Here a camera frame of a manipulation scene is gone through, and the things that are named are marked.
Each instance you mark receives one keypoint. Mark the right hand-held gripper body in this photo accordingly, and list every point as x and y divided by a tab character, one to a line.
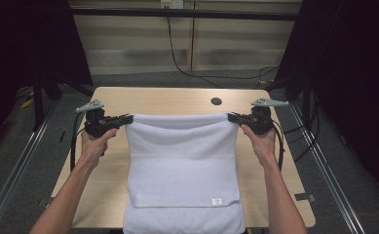
258	120

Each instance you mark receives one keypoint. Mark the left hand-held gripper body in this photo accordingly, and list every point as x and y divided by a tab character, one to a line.
97	123

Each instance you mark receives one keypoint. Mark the white towel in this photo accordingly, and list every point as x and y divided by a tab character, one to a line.
183	169

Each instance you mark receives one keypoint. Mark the person's left hand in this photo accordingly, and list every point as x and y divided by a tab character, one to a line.
94	146

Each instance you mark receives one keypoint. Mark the person's right hand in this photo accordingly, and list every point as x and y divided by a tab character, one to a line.
261	148

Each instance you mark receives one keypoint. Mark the dark round table grommet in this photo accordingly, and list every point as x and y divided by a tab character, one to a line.
216	101

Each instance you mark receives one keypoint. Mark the small black floor object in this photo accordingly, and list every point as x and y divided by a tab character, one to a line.
62	136

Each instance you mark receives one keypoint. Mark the dark metal stand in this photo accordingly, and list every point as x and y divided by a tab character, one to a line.
38	104

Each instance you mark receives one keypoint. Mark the yellow floor object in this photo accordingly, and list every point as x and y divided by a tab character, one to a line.
26	103

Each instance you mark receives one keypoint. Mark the black curtain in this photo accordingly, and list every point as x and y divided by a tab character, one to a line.
352	81
21	48

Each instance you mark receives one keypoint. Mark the black horizontal bar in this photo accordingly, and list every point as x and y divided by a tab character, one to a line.
183	14

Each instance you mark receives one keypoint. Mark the metal floor rail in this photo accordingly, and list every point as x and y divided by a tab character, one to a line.
326	169
18	165

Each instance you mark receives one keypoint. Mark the white wall socket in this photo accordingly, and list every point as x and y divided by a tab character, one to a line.
172	3

